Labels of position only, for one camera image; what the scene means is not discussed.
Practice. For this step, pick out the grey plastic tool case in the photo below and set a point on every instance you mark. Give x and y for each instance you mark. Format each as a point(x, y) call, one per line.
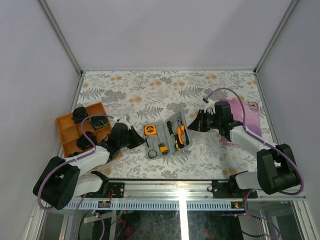
point(164, 137)

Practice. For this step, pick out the small yellow black screwdriver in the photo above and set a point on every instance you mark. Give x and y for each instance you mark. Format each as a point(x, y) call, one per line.
point(177, 142)

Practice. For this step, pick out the orange wooden divided tray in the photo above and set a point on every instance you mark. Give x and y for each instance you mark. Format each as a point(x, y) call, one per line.
point(69, 133)

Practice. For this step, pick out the purple folded cloth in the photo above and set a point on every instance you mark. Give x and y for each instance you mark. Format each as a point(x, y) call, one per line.
point(252, 119)

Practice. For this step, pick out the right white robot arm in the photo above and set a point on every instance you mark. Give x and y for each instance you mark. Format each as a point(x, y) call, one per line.
point(276, 169)

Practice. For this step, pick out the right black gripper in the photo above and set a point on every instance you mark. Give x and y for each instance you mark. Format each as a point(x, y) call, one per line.
point(197, 124)

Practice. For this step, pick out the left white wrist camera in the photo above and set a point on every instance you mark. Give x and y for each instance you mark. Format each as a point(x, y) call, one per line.
point(124, 120)

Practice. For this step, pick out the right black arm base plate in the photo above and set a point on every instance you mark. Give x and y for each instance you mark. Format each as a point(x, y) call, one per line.
point(225, 188)

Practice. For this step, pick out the small black tape roll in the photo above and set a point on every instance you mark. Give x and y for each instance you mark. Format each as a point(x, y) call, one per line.
point(152, 153)

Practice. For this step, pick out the orange black pliers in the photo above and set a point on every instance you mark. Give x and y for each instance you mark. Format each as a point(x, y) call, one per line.
point(182, 133)

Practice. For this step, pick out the aluminium front rail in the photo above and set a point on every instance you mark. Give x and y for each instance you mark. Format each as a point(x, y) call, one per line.
point(172, 190)

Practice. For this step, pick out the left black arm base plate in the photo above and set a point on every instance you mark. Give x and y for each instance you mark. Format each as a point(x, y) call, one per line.
point(113, 190)

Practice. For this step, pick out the screwdriver bit set holder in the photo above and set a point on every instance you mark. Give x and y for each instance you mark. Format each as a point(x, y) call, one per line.
point(163, 149)

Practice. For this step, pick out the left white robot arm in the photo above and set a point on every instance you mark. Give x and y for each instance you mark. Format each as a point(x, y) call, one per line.
point(66, 178)

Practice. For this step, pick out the black orange rolled belt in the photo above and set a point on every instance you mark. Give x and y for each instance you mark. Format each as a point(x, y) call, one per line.
point(83, 143)

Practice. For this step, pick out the orange tape measure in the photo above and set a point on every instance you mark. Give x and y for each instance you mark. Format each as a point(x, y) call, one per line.
point(150, 133)

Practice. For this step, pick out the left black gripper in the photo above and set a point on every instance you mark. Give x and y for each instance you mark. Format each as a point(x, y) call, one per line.
point(138, 139)

